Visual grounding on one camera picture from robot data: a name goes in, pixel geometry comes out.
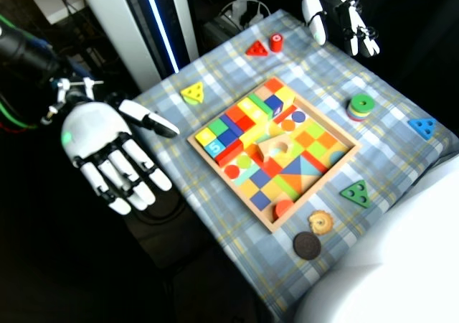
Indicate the yellow triangle block with holes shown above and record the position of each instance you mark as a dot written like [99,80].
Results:
[193,100]

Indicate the red triangle block with holes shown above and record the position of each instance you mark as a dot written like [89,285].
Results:
[256,49]

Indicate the green triangle block with holes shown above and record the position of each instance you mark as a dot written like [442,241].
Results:
[364,201]

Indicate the blue triangle block with holes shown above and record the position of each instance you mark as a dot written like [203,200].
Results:
[414,123]

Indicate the light blue number five cube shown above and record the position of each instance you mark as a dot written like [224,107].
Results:
[214,148]

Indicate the green cube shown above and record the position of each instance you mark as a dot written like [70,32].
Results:
[218,126]

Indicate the yellow cube with number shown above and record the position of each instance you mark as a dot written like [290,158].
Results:
[205,136]

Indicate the blue cube with number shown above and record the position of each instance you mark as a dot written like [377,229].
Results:
[274,104]

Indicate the natural wood cube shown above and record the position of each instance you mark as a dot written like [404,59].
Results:
[263,91]

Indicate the red-orange cube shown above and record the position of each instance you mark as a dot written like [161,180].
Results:
[274,85]

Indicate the blue plaid cloth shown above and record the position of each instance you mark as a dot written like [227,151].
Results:
[222,68]

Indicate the wooden puzzle tray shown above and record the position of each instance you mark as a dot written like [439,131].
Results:
[315,141]

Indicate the red cylinder peg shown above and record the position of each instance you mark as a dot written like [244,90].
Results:
[276,46]

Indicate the black box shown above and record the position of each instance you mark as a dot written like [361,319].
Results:
[218,28]

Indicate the white power strip with plugs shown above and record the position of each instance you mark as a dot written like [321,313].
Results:
[238,9]

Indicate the white column with blue light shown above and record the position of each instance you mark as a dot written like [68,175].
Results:
[118,32]

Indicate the white box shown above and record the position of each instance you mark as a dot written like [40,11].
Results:
[54,3]

